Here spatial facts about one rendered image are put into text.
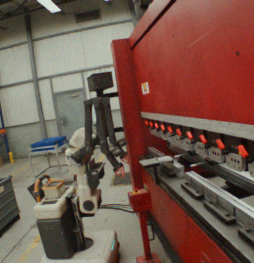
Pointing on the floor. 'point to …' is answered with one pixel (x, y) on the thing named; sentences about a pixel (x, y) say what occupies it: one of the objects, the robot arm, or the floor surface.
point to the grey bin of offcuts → (4, 204)
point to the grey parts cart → (53, 171)
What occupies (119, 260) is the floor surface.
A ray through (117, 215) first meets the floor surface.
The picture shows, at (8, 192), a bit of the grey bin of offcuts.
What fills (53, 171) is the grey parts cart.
